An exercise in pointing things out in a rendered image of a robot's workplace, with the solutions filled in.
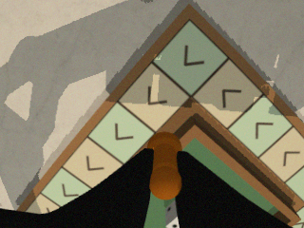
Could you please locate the brown wooden pawn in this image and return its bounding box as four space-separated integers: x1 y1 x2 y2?
147 132 181 200

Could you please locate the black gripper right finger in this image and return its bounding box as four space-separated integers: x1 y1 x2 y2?
175 151 294 228

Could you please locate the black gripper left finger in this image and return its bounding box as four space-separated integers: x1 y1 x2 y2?
0 148 153 228

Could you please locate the grey die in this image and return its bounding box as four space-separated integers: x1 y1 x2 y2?
164 201 180 228

